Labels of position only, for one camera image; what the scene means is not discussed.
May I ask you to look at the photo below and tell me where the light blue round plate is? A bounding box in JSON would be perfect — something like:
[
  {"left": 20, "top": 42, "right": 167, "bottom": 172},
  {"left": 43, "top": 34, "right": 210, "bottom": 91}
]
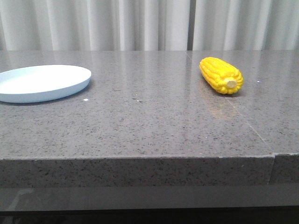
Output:
[{"left": 0, "top": 65, "right": 92, "bottom": 103}]

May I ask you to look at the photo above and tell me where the white pleated curtain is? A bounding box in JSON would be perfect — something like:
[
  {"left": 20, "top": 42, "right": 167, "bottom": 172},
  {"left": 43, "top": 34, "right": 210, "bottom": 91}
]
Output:
[{"left": 0, "top": 0, "right": 299, "bottom": 51}]

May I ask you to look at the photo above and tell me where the yellow corn cob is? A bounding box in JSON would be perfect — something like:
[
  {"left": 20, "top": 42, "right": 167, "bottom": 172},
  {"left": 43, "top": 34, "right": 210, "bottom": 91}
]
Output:
[{"left": 199, "top": 57, "right": 244, "bottom": 95}]

